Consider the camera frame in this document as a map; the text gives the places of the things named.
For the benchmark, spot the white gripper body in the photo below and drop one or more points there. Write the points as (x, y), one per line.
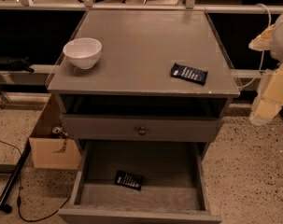
(281, 42)

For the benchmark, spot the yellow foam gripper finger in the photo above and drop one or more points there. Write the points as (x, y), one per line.
(262, 41)
(269, 100)

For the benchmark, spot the black rxbar chocolate wrapper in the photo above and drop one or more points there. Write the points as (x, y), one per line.
(128, 180)

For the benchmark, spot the round brass drawer knob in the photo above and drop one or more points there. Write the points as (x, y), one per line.
(142, 131)

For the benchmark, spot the grey wooden drawer cabinet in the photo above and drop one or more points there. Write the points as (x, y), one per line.
(133, 78)

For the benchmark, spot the open grey middle drawer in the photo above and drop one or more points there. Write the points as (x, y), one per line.
(173, 189)

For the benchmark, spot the closed grey top drawer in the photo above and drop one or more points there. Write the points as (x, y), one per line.
(171, 129)

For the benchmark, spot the white ceramic bowl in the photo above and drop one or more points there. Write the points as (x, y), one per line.
(83, 52)

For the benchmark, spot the metal soda can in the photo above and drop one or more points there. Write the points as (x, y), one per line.
(56, 131)

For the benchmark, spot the cardboard box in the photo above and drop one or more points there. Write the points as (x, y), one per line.
(49, 151)

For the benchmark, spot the black metal bar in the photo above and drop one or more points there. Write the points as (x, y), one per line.
(14, 171)

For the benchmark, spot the black object on rail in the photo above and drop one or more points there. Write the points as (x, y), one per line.
(15, 64)

